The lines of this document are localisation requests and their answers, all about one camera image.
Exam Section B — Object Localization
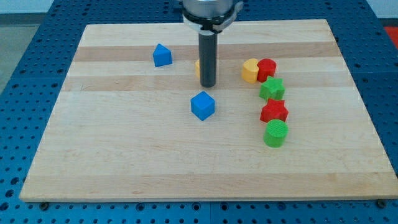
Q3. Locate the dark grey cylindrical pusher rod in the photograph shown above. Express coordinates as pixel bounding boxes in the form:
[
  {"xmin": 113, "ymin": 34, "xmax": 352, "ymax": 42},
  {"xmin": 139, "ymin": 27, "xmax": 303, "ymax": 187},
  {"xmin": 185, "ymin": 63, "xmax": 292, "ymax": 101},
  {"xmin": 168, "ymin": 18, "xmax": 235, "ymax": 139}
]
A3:
[{"xmin": 198, "ymin": 34, "xmax": 217, "ymax": 88}]

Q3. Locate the yellow hexagon block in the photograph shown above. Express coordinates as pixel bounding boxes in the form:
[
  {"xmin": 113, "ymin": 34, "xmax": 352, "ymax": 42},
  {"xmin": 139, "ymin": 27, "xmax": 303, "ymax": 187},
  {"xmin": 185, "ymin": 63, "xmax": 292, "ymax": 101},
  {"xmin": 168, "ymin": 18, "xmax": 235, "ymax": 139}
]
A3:
[{"xmin": 195, "ymin": 59, "xmax": 200, "ymax": 78}]

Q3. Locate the yellow heart block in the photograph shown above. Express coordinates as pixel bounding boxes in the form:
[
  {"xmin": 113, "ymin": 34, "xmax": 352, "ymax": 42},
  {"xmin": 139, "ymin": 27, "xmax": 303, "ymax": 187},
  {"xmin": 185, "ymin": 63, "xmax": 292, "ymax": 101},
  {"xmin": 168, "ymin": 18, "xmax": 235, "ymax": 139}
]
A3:
[{"xmin": 241, "ymin": 58, "xmax": 259, "ymax": 83}]

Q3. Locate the blue pentagon block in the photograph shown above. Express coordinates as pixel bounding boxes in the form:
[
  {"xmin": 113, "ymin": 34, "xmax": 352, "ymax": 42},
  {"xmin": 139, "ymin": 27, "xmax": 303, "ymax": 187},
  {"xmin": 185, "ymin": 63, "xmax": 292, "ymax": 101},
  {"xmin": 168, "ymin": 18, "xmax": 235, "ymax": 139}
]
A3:
[{"xmin": 152, "ymin": 44, "xmax": 172, "ymax": 67}]

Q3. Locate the blue cube block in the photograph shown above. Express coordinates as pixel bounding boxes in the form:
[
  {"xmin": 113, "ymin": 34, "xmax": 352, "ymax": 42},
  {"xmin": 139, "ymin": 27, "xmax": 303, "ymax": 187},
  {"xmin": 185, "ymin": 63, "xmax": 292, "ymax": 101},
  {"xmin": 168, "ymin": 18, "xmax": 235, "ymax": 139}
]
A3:
[{"xmin": 190, "ymin": 91, "xmax": 215, "ymax": 121}]

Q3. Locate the red cylinder block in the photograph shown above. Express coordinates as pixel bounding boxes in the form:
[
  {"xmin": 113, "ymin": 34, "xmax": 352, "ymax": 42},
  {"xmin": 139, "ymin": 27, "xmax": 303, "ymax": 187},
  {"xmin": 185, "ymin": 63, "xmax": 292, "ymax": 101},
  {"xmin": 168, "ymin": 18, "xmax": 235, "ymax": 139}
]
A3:
[{"xmin": 257, "ymin": 58, "xmax": 277, "ymax": 82}]

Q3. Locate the green star block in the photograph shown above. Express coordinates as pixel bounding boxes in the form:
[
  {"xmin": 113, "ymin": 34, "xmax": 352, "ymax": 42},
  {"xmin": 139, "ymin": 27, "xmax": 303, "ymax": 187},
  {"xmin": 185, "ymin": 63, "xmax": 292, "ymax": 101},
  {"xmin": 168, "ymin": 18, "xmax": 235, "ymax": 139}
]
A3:
[{"xmin": 259, "ymin": 76, "xmax": 285, "ymax": 100}]

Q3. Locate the red star block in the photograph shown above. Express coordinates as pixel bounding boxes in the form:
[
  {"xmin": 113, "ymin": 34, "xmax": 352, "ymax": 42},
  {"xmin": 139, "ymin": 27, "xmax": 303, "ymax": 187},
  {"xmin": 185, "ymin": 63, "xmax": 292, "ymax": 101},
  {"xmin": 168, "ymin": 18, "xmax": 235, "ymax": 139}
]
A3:
[{"xmin": 259, "ymin": 98, "xmax": 289, "ymax": 123}]

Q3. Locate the light wooden board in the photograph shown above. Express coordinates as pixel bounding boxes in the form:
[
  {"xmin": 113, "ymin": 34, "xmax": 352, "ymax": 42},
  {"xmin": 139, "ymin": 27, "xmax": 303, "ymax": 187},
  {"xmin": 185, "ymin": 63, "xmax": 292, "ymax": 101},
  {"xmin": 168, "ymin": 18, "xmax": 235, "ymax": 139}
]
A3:
[{"xmin": 20, "ymin": 19, "xmax": 397, "ymax": 203}]

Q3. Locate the green cylinder block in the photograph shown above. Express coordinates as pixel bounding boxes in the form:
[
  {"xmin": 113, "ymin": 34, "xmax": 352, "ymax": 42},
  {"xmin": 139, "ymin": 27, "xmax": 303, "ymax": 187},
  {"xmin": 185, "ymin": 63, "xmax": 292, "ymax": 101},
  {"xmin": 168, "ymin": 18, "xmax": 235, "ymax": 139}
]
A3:
[{"xmin": 263, "ymin": 119, "xmax": 289, "ymax": 147}]

